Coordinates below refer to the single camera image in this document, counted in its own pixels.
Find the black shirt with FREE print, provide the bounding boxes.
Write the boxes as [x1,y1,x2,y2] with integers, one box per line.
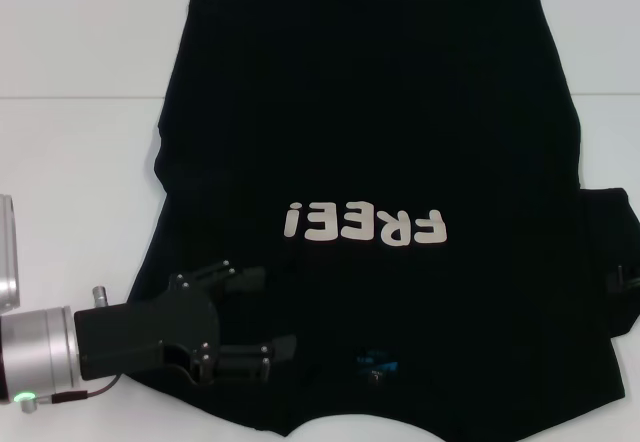
[122,0,640,436]

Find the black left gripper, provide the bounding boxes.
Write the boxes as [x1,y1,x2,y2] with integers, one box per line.
[74,259,298,385]

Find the maroon left arm cable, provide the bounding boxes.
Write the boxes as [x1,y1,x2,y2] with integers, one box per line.
[29,370,127,405]

